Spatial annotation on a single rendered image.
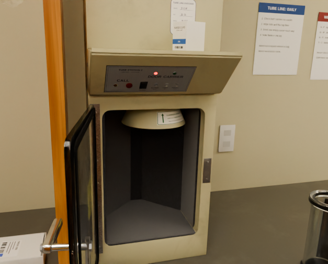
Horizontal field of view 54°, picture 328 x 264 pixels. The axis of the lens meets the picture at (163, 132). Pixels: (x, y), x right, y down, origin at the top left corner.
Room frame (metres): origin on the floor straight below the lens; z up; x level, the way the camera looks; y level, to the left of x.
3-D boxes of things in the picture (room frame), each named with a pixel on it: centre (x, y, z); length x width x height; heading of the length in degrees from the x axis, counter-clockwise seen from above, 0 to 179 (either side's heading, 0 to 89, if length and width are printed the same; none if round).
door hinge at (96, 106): (0.73, 0.16, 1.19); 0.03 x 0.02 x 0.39; 106
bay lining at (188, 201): (0.90, 0.05, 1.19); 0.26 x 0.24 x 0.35; 106
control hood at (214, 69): (0.72, 0.00, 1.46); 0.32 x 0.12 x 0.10; 106
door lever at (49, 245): (0.49, 0.17, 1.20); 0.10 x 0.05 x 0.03; 6
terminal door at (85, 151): (0.57, 0.15, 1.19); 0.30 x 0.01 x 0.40; 6
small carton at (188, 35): (0.74, -0.05, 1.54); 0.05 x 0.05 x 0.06; 34
